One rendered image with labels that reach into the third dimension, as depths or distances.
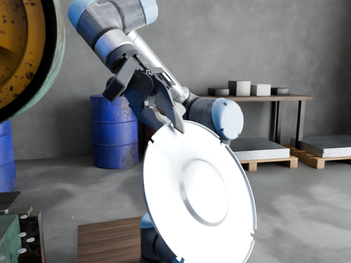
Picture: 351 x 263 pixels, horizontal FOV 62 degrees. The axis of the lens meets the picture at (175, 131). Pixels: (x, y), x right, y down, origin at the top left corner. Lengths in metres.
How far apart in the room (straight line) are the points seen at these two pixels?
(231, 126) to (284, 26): 4.16
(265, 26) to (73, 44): 2.75
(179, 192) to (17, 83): 0.91
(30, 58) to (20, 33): 0.11
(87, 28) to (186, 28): 3.74
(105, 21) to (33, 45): 0.64
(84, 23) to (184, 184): 0.38
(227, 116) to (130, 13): 0.38
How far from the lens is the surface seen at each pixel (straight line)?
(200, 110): 0.88
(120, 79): 0.52
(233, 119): 0.87
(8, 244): 1.17
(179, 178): 0.53
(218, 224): 0.56
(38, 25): 1.27
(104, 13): 0.68
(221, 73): 4.48
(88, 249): 1.52
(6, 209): 0.96
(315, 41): 5.24
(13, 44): 1.32
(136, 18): 0.71
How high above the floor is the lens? 1.15
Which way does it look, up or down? 11 degrees down
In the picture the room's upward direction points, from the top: straight up
